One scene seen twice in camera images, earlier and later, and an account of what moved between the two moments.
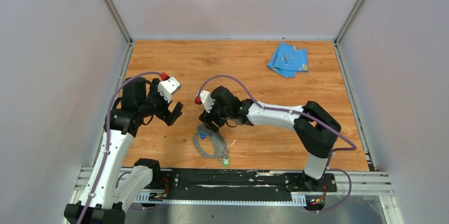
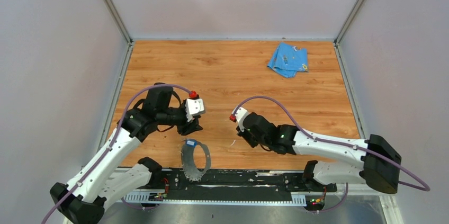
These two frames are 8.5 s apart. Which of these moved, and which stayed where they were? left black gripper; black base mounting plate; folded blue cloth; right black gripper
Moved: left black gripper; right black gripper
Stayed: folded blue cloth; black base mounting plate
